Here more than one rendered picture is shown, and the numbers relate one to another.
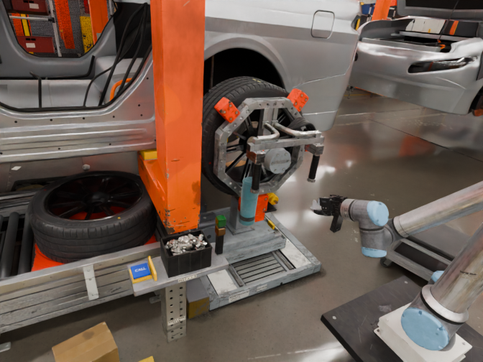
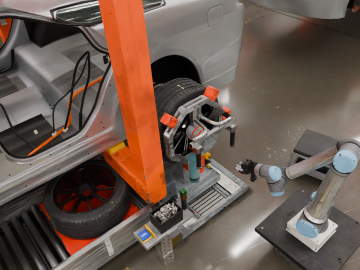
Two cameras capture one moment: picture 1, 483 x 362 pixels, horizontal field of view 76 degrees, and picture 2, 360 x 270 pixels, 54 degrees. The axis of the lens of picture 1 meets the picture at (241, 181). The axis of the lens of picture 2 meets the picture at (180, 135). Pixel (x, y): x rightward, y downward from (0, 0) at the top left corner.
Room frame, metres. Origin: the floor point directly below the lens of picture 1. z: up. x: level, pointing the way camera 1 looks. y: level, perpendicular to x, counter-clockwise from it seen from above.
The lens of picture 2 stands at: (-0.49, 0.26, 2.62)
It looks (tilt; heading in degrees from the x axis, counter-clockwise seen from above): 41 degrees down; 353
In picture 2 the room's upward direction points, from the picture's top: 4 degrees counter-clockwise
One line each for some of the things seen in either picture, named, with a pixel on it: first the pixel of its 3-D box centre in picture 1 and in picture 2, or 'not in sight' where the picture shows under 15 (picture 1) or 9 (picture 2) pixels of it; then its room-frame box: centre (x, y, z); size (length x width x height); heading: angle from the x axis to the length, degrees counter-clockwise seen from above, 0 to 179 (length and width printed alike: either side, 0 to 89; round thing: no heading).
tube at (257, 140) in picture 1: (261, 125); (194, 126); (1.42, -0.07, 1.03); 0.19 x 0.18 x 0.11; 30
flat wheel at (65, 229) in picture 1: (98, 212); (88, 196); (1.50, 0.82, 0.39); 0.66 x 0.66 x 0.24
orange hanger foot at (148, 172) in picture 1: (160, 164); (125, 156); (1.58, 0.46, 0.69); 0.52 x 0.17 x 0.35; 30
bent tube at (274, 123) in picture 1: (296, 122); (215, 113); (1.51, -0.24, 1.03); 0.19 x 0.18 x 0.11; 30
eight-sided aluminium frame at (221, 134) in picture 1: (262, 149); (194, 130); (1.57, -0.10, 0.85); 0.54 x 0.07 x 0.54; 120
